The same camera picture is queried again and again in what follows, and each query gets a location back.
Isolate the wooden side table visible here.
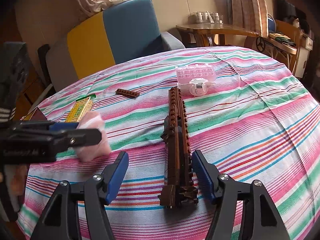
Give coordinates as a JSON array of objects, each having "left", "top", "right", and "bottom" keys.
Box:
[{"left": 176, "top": 23, "right": 259, "bottom": 48}]

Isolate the wooden shelf unit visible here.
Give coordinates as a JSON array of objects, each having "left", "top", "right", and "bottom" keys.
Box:
[{"left": 257, "top": 0, "right": 316, "bottom": 79}]

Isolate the brown brick model bar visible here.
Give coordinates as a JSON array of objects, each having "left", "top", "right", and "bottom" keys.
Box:
[{"left": 158, "top": 86, "right": 199, "bottom": 209}]

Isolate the white tea set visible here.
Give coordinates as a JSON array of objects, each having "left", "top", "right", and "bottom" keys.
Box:
[{"left": 191, "top": 11, "right": 223, "bottom": 24}]

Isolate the gold maroon gift box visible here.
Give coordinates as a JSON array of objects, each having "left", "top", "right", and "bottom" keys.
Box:
[{"left": 21, "top": 107, "right": 47, "bottom": 121}]

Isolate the small brown brick plate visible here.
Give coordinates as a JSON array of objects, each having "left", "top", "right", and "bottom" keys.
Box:
[{"left": 116, "top": 88, "right": 140, "bottom": 98}]

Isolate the yellow blue grey armchair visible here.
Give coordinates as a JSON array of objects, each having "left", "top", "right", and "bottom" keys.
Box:
[{"left": 46, "top": 0, "right": 184, "bottom": 91}]

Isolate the pink lidded plastic case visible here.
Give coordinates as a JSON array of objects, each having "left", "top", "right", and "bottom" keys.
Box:
[{"left": 175, "top": 63, "right": 216, "bottom": 96}]

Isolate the small green cracker packet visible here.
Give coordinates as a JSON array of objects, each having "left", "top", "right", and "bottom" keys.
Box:
[{"left": 65, "top": 94, "right": 96, "bottom": 122}]

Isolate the pink sock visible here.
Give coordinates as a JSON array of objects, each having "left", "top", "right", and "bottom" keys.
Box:
[{"left": 74, "top": 111, "right": 111, "bottom": 163}]

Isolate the striped tablecloth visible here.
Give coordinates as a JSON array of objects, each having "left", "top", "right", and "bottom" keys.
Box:
[{"left": 17, "top": 47, "right": 319, "bottom": 239}]

